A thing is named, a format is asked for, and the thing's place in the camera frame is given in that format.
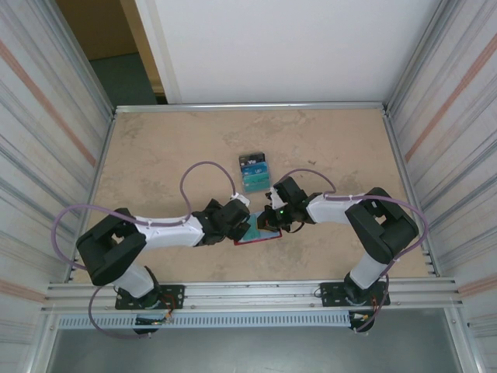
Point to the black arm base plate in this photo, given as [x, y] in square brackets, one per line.
[178, 291]
[330, 295]

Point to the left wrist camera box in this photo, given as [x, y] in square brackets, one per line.
[240, 199]

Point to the wooden door jamb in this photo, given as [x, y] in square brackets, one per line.
[143, 46]

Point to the aluminium table edge frame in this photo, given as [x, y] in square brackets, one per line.
[248, 107]

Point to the corrugated translucent side panel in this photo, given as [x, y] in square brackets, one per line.
[458, 116]
[39, 155]

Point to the clear acrylic card tray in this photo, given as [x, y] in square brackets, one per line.
[259, 192]

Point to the brown wooden door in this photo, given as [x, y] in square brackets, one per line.
[97, 27]

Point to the aluminium mounting rail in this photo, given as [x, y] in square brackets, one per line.
[252, 291]

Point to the dark VIP card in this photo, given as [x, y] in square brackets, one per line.
[252, 159]

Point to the red leather card holder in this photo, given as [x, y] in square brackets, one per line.
[268, 234]

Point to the teal card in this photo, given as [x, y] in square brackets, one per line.
[258, 187]
[256, 178]

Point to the small circuit board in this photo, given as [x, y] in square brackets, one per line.
[153, 321]

